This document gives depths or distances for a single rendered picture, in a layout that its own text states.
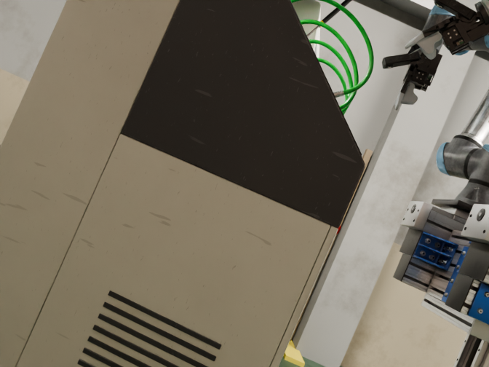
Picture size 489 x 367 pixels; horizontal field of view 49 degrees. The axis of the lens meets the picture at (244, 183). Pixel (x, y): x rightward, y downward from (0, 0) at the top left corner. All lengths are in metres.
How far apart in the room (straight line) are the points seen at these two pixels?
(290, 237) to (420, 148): 2.43
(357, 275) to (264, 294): 2.29
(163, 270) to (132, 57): 0.53
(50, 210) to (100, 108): 0.28
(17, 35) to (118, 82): 2.67
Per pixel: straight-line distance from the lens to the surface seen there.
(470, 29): 1.57
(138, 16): 1.44
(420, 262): 1.86
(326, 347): 3.60
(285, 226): 1.27
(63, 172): 1.42
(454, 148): 2.06
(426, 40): 1.54
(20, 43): 4.02
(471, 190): 1.95
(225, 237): 1.29
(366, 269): 3.55
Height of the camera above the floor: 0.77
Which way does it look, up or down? 1 degrees up
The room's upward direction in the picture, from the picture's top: 24 degrees clockwise
